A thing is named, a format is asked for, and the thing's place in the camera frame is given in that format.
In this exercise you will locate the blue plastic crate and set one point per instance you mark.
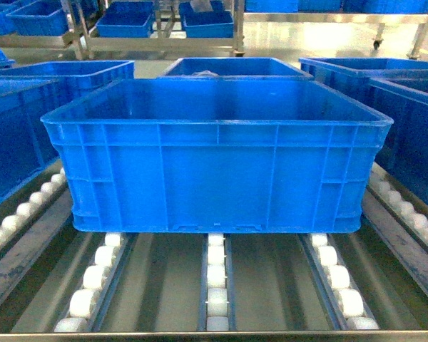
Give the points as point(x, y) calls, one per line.
point(201, 155)

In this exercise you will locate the blue crate left of shelf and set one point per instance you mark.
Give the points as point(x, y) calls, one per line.
point(25, 148)

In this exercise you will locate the blue crate behind centre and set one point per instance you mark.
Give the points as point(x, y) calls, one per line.
point(234, 68)

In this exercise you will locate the white roller track centre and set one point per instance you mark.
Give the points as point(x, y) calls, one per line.
point(217, 295)

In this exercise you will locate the small blue bin background right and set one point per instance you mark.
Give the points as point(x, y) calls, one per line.
point(217, 23)

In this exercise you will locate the small blue bin background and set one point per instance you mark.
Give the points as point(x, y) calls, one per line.
point(217, 23)
point(40, 18)
point(127, 19)

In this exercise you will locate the blue crate left rear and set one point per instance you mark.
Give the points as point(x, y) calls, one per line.
point(80, 77)

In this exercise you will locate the blue crate right rear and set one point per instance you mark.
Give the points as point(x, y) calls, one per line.
point(350, 75)

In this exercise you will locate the white roller track centre-left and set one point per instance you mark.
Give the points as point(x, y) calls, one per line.
point(89, 303)

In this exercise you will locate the white roller track centre-right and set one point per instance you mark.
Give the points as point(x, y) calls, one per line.
point(344, 304)

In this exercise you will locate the white roller track left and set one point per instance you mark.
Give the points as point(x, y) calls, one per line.
point(26, 212)

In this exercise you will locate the blue crate right front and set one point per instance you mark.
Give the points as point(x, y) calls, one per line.
point(405, 100)

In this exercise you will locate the white roller track right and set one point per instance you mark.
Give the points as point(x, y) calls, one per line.
point(409, 210)

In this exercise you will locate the small blue bin background left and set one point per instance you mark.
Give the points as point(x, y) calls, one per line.
point(40, 18)

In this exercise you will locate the metal shelf frame background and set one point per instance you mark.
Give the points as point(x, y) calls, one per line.
point(83, 35)

